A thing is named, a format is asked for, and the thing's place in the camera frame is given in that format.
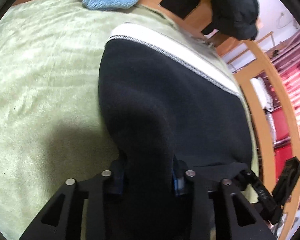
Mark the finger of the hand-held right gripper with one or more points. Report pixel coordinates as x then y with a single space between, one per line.
262 195
288 177

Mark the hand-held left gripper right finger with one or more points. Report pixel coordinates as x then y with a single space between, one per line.
178 183

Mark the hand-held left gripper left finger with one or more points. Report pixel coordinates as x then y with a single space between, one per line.
117 180

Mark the black pants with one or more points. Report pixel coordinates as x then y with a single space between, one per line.
170 105

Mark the red chair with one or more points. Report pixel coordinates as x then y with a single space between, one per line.
283 130

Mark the pink curtain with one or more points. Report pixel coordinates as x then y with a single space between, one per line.
297 92

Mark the white cloth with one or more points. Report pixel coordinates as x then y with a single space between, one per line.
261 92

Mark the wooden rack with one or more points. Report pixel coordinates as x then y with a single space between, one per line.
250 50

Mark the black jacket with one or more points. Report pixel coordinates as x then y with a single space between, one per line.
235 7

